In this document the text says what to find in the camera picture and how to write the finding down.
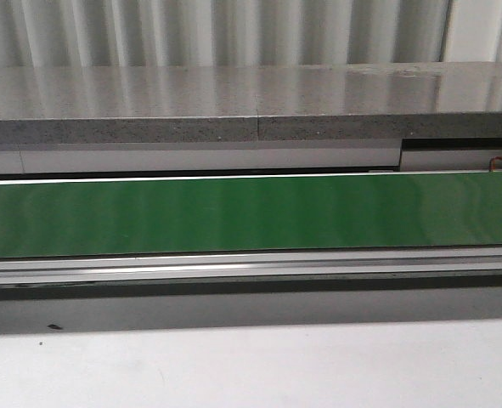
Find grey panel under counter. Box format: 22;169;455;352
0;138;502;175

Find grey stone counter slab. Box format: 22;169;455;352
0;62;502;145

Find green conveyor belt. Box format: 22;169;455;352
0;172;502;258

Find white pleated curtain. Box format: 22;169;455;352
0;1;502;67

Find silver aluminium conveyor frame rail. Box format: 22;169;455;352
0;246;502;285

